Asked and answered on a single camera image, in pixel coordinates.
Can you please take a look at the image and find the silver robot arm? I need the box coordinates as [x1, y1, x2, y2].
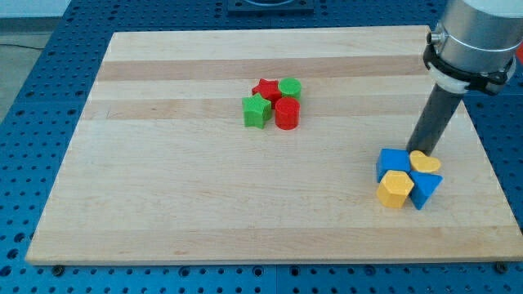
[423, 0, 522, 96]

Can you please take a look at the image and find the wooden board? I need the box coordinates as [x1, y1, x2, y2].
[26, 25, 522, 265]

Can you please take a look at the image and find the green star block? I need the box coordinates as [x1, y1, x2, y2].
[242, 93, 272, 129]

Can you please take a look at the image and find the red cylinder block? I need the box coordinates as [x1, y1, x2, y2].
[275, 97, 301, 130]

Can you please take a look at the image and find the red star block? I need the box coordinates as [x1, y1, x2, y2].
[252, 78, 282, 109]

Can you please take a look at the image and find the green cylinder block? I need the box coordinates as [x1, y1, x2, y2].
[278, 78, 302, 100]

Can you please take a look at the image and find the blue square block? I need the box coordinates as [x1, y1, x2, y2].
[376, 149, 411, 183]

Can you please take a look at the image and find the yellow hexagon block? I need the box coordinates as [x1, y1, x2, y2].
[377, 170, 414, 208]

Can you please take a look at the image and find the yellow heart block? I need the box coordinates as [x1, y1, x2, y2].
[409, 150, 441, 173]

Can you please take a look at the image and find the blue triangle block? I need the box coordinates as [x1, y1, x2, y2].
[409, 171, 443, 210]

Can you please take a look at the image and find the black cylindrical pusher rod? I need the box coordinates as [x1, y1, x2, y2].
[406, 84, 464, 156]

